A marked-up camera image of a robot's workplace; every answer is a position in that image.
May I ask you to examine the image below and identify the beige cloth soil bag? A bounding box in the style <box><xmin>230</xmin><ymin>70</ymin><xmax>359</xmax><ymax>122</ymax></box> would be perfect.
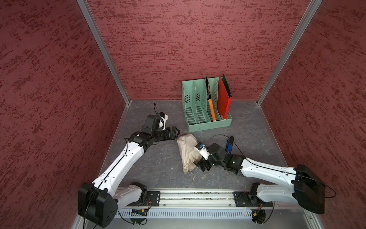
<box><xmin>177</xmin><ymin>134</ymin><xmax>202</xmax><ymax>174</ymax></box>

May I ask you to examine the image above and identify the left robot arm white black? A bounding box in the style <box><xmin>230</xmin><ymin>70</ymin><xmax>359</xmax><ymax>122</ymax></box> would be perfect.
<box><xmin>78</xmin><ymin>112</ymin><xmax>180</xmax><ymax>228</ymax></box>

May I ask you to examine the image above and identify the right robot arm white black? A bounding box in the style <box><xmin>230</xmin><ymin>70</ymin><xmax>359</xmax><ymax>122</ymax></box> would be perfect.
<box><xmin>194</xmin><ymin>143</ymin><xmax>326</xmax><ymax>214</ymax></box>

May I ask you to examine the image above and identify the blue black stapler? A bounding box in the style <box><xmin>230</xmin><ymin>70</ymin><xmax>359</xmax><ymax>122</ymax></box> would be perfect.
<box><xmin>226</xmin><ymin>136</ymin><xmax>234</xmax><ymax>155</ymax></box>

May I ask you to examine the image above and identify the green plastic file organizer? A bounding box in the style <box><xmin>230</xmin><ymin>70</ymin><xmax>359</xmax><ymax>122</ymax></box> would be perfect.
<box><xmin>182</xmin><ymin>77</ymin><xmax>233</xmax><ymax>133</ymax></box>

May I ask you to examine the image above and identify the orange folder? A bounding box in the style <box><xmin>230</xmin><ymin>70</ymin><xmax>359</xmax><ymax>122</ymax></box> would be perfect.
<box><xmin>205</xmin><ymin>77</ymin><xmax>216</xmax><ymax>122</ymax></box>

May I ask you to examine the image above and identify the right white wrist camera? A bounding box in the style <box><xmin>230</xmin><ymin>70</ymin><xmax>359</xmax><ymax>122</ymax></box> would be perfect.
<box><xmin>195</xmin><ymin>142</ymin><xmax>210</xmax><ymax>160</ymax></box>

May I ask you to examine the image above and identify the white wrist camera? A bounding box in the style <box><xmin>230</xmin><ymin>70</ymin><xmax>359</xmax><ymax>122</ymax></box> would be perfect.
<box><xmin>158</xmin><ymin>112</ymin><xmax>168</xmax><ymax>130</ymax></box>
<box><xmin>195</xmin><ymin>142</ymin><xmax>210</xmax><ymax>160</ymax></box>

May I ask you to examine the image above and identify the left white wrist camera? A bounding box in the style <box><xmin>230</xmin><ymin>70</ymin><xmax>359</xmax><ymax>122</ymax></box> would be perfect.
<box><xmin>158</xmin><ymin>112</ymin><xmax>168</xmax><ymax>130</ymax></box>

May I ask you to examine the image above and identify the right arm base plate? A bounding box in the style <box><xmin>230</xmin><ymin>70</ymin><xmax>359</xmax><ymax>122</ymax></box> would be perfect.
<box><xmin>233</xmin><ymin>191</ymin><xmax>273</xmax><ymax>208</ymax></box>

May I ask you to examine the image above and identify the aluminium mounting rail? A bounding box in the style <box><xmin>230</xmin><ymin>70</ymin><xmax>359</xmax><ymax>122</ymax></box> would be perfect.
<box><xmin>114</xmin><ymin>188</ymin><xmax>314</xmax><ymax>209</ymax></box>

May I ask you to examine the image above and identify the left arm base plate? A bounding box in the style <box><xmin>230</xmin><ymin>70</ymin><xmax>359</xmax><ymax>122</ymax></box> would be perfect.
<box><xmin>128</xmin><ymin>191</ymin><xmax>161</xmax><ymax>207</ymax></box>

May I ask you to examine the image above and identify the perforated cable duct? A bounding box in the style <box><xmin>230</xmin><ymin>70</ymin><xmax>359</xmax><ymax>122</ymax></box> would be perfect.
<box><xmin>114</xmin><ymin>209</ymin><xmax>253</xmax><ymax>220</ymax></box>

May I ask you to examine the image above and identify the left aluminium corner post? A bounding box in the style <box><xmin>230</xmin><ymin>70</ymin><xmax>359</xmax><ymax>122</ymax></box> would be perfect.
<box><xmin>77</xmin><ymin>0</ymin><xmax>131</xmax><ymax>106</ymax></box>

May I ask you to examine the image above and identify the aluminium corner post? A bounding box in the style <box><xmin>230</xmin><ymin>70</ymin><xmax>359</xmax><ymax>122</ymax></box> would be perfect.
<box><xmin>77</xmin><ymin>0</ymin><xmax>131</xmax><ymax>106</ymax></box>
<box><xmin>256</xmin><ymin>0</ymin><xmax>322</xmax><ymax>107</ymax></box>

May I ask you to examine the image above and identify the right aluminium corner post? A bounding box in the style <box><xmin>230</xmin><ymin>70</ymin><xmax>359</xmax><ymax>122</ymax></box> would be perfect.
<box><xmin>256</xmin><ymin>0</ymin><xmax>322</xmax><ymax>107</ymax></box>

